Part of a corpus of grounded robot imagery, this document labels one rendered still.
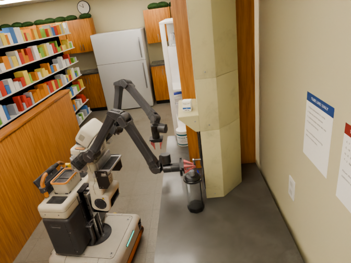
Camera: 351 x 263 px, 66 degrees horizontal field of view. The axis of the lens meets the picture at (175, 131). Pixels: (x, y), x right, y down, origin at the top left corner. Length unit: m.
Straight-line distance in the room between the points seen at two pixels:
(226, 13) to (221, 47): 0.16
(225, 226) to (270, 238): 0.24
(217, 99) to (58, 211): 1.50
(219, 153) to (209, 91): 0.38
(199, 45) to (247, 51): 0.50
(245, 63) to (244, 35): 0.17
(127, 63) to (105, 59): 0.52
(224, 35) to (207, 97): 0.33
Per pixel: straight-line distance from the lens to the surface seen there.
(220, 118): 1.54
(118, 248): 2.56
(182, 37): 1.79
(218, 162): 1.66
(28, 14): 7.87
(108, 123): 1.75
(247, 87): 1.90
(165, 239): 1.57
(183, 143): 2.42
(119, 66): 6.56
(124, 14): 7.10
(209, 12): 1.42
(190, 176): 1.58
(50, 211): 2.38
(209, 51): 1.43
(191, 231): 1.59
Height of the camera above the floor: 2.05
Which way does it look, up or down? 24 degrees down
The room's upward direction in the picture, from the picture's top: 8 degrees counter-clockwise
